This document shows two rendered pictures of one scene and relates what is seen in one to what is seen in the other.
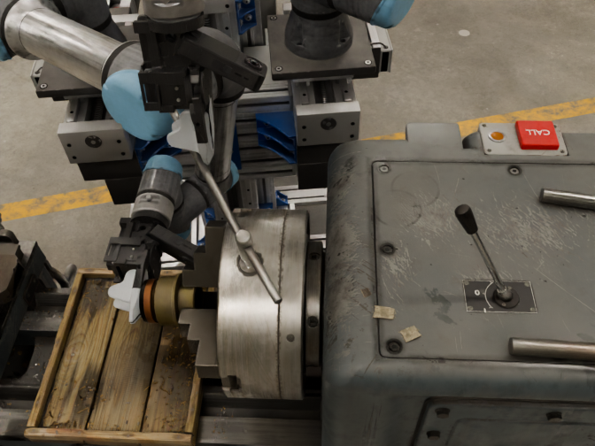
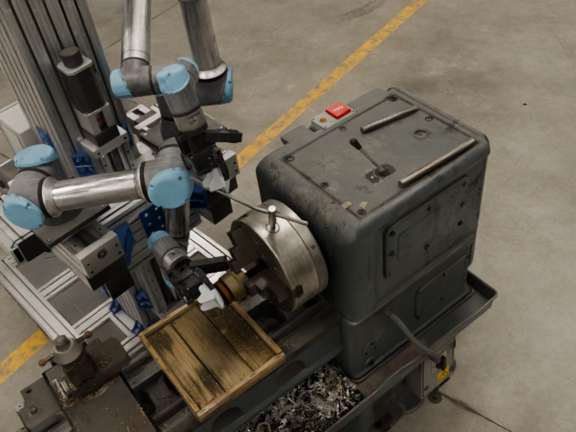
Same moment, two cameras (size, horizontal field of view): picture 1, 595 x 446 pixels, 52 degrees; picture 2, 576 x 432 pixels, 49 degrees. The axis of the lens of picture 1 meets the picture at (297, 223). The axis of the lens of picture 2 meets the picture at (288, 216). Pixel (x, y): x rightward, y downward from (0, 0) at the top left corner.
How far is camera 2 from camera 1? 1.04 m
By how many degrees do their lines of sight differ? 25
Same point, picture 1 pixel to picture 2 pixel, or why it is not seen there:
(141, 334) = (207, 338)
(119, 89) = (163, 183)
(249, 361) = (302, 271)
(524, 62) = (237, 105)
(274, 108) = not seen: hidden behind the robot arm
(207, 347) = (273, 285)
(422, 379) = (381, 216)
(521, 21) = not seen: hidden behind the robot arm
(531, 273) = (384, 159)
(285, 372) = (319, 267)
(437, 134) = (298, 133)
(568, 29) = (247, 72)
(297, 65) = not seen: hidden behind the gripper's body
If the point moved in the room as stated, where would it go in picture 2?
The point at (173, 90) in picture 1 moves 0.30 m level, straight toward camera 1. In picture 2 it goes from (207, 160) to (306, 198)
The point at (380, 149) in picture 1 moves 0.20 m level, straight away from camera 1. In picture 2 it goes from (280, 153) to (249, 122)
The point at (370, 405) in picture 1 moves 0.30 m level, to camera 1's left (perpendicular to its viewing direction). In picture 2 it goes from (367, 246) to (285, 311)
